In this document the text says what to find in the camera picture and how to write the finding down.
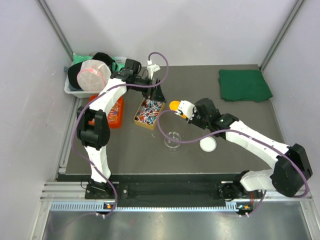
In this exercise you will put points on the orange candy tray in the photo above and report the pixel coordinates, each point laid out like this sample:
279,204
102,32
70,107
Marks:
115,115

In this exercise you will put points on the white round lid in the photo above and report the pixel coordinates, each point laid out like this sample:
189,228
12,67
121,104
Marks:
208,144

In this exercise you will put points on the white cable duct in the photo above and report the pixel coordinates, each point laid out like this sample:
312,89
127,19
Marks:
100,206

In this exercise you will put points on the white mesh laundry bag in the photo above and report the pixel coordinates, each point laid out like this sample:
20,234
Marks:
93,75

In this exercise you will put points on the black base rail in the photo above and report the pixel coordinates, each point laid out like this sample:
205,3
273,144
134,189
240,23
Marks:
165,190

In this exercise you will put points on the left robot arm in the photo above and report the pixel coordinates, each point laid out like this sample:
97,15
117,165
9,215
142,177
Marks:
93,129

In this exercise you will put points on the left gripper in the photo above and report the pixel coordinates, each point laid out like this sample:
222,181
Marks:
157,95

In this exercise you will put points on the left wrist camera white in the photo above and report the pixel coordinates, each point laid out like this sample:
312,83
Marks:
151,69

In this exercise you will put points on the clear plastic cup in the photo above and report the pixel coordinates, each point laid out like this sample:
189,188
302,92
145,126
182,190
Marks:
172,140

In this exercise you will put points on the green patterned cloth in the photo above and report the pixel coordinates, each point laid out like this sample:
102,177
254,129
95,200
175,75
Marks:
115,63

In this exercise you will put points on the dark green folded cloth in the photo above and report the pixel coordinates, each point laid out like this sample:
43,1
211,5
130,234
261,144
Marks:
243,85

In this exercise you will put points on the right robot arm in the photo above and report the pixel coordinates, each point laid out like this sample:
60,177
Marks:
289,166

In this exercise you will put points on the white plastic basket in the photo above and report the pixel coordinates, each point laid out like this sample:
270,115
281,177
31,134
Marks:
68,89

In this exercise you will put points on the tan candy box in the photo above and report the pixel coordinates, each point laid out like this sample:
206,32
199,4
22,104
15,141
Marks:
148,113

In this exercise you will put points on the black cap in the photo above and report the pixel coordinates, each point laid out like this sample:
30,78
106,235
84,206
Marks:
72,73

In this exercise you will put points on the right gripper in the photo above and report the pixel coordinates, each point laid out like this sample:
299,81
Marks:
192,121

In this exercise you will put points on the yellow plastic scoop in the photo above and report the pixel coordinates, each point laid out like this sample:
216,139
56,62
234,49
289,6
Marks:
174,106

